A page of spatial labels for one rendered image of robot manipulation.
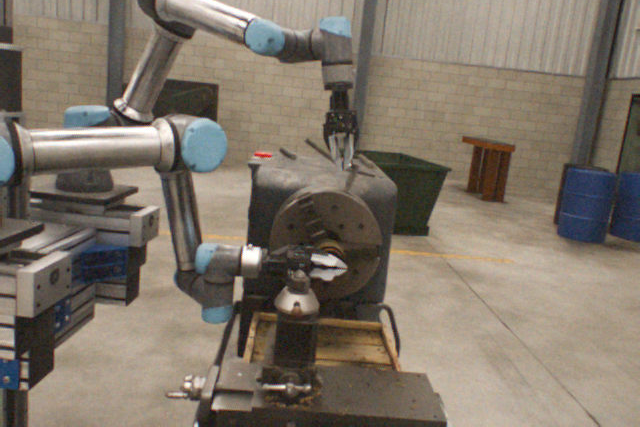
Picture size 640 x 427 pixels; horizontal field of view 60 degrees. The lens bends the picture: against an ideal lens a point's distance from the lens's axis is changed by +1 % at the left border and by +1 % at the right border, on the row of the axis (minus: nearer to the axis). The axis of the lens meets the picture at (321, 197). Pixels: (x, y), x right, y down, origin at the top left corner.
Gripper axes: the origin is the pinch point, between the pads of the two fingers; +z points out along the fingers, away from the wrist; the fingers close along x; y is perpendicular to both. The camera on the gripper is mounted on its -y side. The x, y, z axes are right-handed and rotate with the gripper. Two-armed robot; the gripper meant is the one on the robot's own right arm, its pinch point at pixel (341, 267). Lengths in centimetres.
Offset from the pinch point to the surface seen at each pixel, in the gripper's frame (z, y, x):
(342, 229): 0.9, -16.6, 5.6
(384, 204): 14.3, -31.8, 10.8
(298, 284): -11.3, 40.1, 9.1
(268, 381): -14.9, 42.3, -8.3
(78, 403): -102, -102, -108
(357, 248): 4.9, -10.7, 2.1
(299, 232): -11.0, -16.3, 3.7
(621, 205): 430, -584, -66
